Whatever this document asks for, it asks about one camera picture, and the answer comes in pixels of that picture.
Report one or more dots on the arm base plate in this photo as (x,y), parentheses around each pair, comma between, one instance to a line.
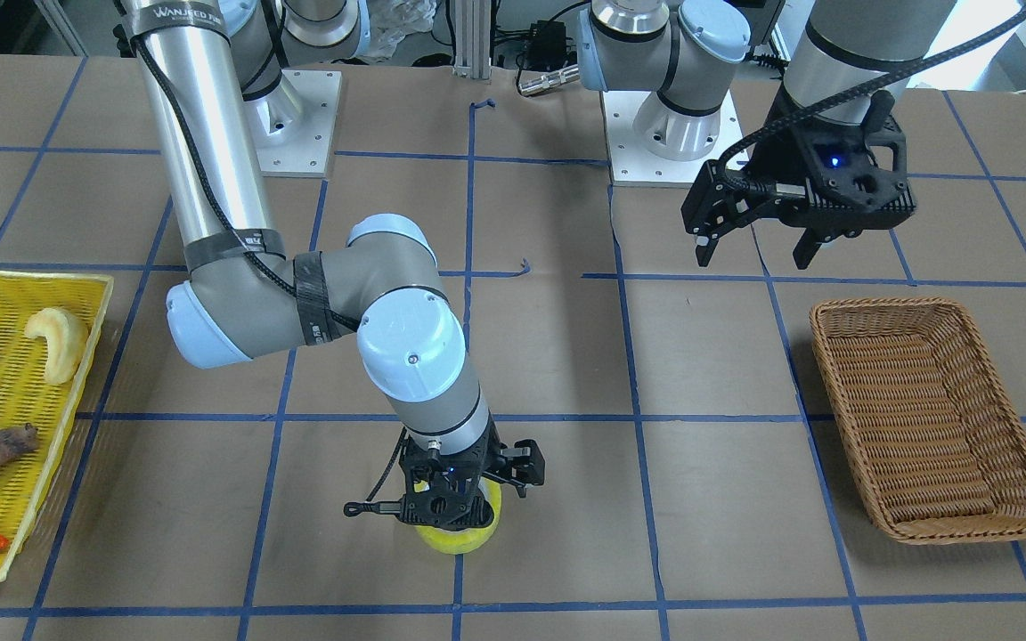
(293,126)
(652,146)

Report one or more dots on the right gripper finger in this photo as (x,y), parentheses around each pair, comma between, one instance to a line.
(521,465)

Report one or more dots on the yellow toy banana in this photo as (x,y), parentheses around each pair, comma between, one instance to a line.
(65,336)

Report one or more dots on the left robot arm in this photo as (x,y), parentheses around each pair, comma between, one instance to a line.
(687,52)

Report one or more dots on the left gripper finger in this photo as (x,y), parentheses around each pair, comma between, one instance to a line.
(720,201)
(809,244)

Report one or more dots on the yellow tape roll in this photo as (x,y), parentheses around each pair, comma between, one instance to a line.
(461,542)

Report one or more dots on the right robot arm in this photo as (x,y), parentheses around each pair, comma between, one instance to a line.
(214,71)

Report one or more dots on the brown wicker basket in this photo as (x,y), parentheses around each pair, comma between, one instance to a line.
(936,449)

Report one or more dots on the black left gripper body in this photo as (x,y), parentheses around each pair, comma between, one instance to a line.
(778,153)

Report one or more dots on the aluminium frame post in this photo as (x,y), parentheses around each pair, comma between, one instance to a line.
(472,30)

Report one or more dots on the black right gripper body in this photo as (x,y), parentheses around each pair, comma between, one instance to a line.
(523,463)

